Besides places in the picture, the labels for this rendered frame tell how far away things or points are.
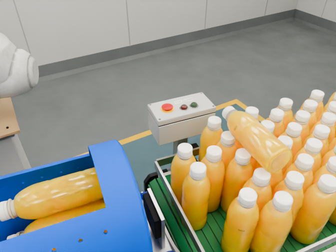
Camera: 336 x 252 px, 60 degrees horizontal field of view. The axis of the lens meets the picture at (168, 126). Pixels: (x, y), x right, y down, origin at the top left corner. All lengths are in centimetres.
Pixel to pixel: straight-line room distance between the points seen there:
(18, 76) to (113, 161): 56
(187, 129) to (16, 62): 57
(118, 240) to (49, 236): 11
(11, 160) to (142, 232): 79
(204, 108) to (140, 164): 141
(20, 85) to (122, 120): 177
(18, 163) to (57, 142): 139
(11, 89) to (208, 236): 75
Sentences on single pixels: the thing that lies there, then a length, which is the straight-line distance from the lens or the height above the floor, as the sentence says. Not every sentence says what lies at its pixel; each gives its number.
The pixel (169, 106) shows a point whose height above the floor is 111.
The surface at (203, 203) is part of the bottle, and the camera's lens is 76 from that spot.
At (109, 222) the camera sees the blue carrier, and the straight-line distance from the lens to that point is 54.
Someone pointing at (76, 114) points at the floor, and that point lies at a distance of 289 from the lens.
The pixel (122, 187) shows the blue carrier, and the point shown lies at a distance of 54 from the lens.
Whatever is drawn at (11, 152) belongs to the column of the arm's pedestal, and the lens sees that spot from 122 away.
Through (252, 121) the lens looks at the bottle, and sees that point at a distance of 76.
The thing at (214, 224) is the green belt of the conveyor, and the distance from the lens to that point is 88.
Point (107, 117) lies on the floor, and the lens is 278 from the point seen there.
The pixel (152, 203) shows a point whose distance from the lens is 73.
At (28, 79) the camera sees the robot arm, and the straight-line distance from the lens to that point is 105.
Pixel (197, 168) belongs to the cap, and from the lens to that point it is 71.
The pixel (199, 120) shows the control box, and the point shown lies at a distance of 94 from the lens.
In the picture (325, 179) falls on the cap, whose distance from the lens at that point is 77.
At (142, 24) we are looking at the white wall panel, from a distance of 381.
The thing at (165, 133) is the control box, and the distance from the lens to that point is 91.
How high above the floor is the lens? 163
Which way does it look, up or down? 38 degrees down
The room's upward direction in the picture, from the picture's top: straight up
